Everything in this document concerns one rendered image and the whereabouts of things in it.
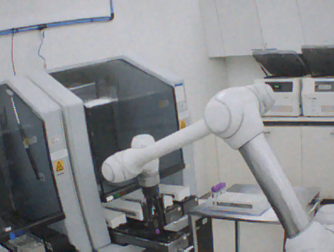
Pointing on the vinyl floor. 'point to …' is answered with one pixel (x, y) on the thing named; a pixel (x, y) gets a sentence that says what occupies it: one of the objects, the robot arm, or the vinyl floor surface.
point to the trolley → (249, 213)
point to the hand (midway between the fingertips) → (156, 224)
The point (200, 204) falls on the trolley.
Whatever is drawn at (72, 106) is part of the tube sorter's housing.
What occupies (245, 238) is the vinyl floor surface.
